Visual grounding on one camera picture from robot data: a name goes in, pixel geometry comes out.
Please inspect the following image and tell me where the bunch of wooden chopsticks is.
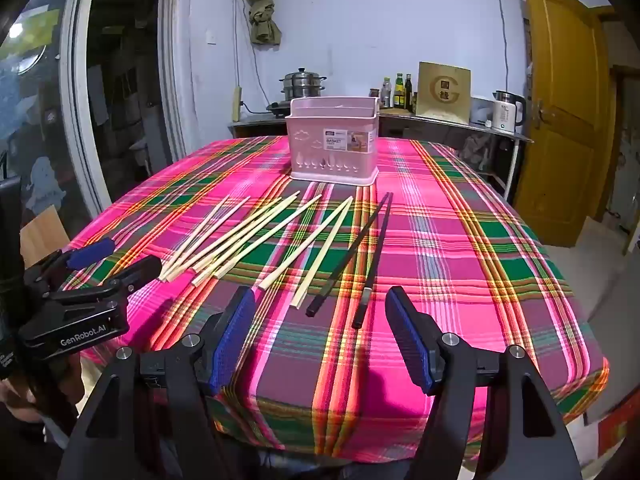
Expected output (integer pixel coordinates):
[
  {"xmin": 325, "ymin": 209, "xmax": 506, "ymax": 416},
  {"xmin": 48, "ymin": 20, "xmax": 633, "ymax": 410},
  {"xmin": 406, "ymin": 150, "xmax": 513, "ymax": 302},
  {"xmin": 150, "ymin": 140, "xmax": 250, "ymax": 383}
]
[{"xmin": 159, "ymin": 194, "xmax": 355, "ymax": 311}]

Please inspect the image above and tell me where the yellow wooden door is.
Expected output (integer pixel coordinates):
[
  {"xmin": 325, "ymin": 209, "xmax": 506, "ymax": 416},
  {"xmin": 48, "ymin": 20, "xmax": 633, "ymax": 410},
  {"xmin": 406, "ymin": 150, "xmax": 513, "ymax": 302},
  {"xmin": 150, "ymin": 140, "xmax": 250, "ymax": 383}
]
[{"xmin": 512, "ymin": 0, "xmax": 616, "ymax": 248}]

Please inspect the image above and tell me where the brown board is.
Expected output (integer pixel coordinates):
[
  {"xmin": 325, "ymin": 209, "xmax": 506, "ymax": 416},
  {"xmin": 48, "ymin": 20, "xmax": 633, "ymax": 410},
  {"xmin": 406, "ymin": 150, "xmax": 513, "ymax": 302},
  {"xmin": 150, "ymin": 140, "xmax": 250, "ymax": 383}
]
[{"xmin": 20, "ymin": 207, "xmax": 71, "ymax": 267}]

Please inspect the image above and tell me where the black chopstick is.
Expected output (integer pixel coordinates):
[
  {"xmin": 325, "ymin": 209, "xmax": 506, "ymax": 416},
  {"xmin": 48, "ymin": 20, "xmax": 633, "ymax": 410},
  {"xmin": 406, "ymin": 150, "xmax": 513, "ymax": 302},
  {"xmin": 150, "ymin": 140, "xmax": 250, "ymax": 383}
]
[
  {"xmin": 306, "ymin": 192, "xmax": 391, "ymax": 318},
  {"xmin": 351, "ymin": 192, "xmax": 396, "ymax": 331}
]

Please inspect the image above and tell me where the black wall cable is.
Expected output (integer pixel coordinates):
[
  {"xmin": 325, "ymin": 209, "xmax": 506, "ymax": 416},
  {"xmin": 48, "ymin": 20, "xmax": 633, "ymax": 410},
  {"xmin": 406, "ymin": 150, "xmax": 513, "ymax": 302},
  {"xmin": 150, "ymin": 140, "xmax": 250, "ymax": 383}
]
[{"xmin": 489, "ymin": 0, "xmax": 512, "ymax": 96}]

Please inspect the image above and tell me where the red box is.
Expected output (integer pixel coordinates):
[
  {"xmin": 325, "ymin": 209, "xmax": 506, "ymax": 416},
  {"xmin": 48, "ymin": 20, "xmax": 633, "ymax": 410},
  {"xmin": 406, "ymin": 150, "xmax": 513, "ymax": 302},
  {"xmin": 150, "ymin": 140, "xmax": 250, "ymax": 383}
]
[{"xmin": 597, "ymin": 400, "xmax": 640, "ymax": 456}]

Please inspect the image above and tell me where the pink plaid tablecloth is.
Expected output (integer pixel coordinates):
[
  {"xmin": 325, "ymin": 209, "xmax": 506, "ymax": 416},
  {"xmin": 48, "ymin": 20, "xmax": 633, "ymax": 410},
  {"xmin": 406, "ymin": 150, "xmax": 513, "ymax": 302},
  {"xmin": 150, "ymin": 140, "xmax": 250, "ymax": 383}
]
[{"xmin": 60, "ymin": 135, "xmax": 611, "ymax": 461}]

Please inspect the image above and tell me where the steel kitchen table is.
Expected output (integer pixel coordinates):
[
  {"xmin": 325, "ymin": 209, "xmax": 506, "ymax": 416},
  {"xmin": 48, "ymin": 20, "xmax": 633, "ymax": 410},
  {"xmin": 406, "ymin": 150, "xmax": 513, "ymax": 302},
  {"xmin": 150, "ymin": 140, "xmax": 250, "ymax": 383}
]
[{"xmin": 377, "ymin": 109, "xmax": 535, "ymax": 203}]

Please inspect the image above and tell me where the green hanging cloth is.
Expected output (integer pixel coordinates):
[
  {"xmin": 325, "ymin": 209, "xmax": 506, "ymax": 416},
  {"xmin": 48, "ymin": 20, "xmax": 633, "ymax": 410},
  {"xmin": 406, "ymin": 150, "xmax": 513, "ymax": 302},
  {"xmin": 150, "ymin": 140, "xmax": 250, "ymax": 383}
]
[{"xmin": 239, "ymin": 0, "xmax": 282, "ymax": 47}]

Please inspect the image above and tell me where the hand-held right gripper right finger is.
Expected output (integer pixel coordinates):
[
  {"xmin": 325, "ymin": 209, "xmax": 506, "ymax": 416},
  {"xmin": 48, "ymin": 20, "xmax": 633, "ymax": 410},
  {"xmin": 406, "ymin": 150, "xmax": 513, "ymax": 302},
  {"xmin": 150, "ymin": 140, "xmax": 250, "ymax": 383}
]
[{"xmin": 384, "ymin": 286, "xmax": 583, "ymax": 480}]

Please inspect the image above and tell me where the pink plastic utensil basket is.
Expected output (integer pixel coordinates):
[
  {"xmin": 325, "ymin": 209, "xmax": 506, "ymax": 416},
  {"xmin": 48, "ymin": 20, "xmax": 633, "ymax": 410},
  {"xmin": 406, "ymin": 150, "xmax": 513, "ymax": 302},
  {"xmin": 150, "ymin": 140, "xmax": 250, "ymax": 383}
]
[{"xmin": 285, "ymin": 97, "xmax": 381, "ymax": 187}]

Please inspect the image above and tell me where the low steel cabinet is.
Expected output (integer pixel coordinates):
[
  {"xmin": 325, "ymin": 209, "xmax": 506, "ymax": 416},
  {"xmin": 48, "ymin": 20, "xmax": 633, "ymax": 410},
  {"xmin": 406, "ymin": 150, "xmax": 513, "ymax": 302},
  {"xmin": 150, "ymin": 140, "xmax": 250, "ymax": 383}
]
[{"xmin": 227, "ymin": 112, "xmax": 290, "ymax": 138}]

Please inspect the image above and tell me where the white electric kettle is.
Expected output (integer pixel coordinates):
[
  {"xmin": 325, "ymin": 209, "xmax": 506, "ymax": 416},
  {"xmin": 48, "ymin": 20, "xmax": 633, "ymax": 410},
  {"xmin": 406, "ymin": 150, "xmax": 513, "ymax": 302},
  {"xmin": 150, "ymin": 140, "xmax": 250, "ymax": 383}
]
[{"xmin": 492, "ymin": 90, "xmax": 527, "ymax": 133}]

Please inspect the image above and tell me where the white ghost sticker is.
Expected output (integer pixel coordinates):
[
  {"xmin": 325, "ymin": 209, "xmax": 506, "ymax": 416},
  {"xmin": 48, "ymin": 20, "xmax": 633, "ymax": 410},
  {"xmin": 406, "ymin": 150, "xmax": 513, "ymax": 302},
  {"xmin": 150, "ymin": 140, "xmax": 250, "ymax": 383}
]
[{"xmin": 25, "ymin": 156, "xmax": 66, "ymax": 213}]

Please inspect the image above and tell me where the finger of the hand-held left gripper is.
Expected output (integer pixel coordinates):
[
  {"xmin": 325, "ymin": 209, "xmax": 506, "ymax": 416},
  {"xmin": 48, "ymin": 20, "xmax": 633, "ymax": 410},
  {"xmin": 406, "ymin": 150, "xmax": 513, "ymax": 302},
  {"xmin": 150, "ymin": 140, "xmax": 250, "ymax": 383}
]
[
  {"xmin": 46, "ymin": 256, "xmax": 164, "ymax": 307},
  {"xmin": 24, "ymin": 238, "xmax": 116, "ymax": 292}
]

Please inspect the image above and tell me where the steel steamer pot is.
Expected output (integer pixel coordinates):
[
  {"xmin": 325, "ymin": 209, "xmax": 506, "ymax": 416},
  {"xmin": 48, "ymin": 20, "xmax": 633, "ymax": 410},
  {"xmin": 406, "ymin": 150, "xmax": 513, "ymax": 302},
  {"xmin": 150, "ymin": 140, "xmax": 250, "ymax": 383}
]
[{"xmin": 280, "ymin": 67, "xmax": 327, "ymax": 101}]

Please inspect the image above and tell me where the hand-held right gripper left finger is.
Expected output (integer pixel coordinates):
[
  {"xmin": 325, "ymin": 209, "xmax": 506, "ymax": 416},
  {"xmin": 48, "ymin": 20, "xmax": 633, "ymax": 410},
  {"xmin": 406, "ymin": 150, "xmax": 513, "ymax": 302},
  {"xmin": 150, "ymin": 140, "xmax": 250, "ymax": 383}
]
[{"xmin": 62, "ymin": 286, "xmax": 257, "ymax": 480}]

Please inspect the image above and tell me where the gold gift box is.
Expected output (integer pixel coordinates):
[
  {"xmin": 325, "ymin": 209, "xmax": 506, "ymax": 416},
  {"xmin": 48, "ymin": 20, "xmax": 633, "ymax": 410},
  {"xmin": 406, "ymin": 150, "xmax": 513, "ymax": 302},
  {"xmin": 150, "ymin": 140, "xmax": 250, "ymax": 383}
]
[{"xmin": 416, "ymin": 61, "xmax": 472, "ymax": 125}]

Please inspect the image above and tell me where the white door frame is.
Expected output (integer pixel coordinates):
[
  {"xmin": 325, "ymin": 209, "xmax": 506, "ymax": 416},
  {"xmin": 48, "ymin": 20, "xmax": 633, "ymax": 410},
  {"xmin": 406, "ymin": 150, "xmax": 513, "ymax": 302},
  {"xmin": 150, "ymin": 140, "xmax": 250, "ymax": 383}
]
[{"xmin": 59, "ymin": 0, "xmax": 193, "ymax": 221}]

